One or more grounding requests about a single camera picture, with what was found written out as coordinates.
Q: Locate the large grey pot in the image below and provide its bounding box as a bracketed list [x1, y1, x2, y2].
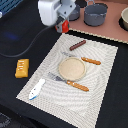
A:
[84, 0, 107, 26]

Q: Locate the blue basket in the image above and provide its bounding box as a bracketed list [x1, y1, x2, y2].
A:
[0, 0, 23, 13]

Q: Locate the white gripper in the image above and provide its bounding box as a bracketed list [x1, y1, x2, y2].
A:
[37, 0, 77, 28]

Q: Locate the woven beige placemat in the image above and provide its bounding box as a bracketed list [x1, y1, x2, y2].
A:
[17, 34, 118, 128]

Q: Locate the wooden handled fork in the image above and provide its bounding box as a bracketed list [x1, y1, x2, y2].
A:
[48, 72, 89, 91]

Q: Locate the wooden handled knife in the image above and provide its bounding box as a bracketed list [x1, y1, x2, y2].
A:
[61, 51, 101, 65]

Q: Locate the beige bowl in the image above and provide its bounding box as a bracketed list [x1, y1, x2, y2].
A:
[121, 7, 128, 30]

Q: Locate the brown toy sausage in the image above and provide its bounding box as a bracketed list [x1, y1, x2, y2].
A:
[69, 40, 86, 51]

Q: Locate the orange toy bread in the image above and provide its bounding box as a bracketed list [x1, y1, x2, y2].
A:
[15, 59, 29, 78]

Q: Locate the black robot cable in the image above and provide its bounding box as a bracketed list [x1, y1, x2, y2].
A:
[0, 23, 52, 59]

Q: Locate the red toy tomato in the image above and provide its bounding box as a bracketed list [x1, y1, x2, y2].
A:
[55, 20, 69, 33]

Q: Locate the round beige plate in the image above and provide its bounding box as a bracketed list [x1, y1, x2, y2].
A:
[58, 57, 86, 81]

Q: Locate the small grey saucepan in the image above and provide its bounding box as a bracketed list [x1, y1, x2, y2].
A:
[69, 5, 80, 21]

